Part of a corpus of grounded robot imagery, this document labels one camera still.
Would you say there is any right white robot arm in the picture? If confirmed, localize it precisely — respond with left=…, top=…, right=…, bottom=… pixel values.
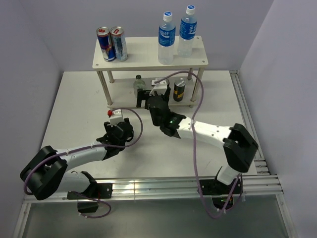
left=136, top=86, right=259, bottom=193

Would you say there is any blue red energy can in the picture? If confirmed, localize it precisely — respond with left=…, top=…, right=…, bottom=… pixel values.
left=96, top=27, right=116, bottom=61

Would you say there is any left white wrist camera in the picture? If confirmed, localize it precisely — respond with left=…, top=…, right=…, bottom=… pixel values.
left=107, top=109, right=124, bottom=126

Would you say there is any sports drink bottle blue label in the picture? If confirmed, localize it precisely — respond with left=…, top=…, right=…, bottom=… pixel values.
left=158, top=11, right=176, bottom=65

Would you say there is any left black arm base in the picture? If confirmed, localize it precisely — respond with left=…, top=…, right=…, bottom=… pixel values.
left=66, top=183, right=112, bottom=215

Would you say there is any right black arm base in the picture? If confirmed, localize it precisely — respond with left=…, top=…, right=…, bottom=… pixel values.
left=199, top=178, right=243, bottom=211

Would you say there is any water bottle blue label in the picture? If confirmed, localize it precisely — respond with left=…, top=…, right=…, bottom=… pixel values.
left=177, top=5, right=197, bottom=58

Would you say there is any silver blue energy can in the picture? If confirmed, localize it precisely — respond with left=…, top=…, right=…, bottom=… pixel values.
left=110, top=26, right=128, bottom=61

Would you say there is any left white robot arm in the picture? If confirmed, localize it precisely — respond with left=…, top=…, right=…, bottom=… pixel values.
left=20, top=118, right=134, bottom=200

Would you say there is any white two-tier shelf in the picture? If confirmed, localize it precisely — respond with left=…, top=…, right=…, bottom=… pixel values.
left=92, top=36, right=209, bottom=108

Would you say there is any clear glass bottle green cap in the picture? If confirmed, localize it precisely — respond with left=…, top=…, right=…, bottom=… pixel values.
left=133, top=74, right=146, bottom=98

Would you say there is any aluminium frame rail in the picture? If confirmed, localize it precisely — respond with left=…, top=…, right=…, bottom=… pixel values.
left=20, top=71, right=291, bottom=238

